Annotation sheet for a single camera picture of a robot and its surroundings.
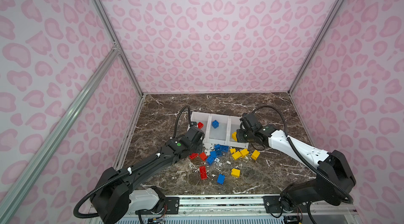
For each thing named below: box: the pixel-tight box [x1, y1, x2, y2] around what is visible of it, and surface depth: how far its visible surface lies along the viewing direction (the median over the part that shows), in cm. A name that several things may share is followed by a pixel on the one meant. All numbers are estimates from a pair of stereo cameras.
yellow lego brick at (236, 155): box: [231, 150, 242, 160], surface depth 90 cm
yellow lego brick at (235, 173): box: [230, 168, 241, 178], surface depth 83 cm
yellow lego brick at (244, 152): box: [239, 148, 249, 158], surface depth 89 cm
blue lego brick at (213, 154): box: [209, 150, 218, 159], surface depth 90 cm
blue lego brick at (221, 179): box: [216, 173, 226, 185], surface depth 82 cm
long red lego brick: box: [199, 165, 208, 180], surface depth 84 cm
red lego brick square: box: [199, 151, 208, 162], surface depth 90 cm
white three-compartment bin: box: [187, 111, 249, 149], surface depth 98 cm
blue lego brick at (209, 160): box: [206, 155, 215, 166], surface depth 87 cm
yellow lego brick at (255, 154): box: [250, 149, 261, 161], surface depth 89 cm
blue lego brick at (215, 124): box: [211, 119, 220, 129], surface depth 101 cm
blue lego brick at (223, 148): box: [214, 144, 230, 153], surface depth 92 cm
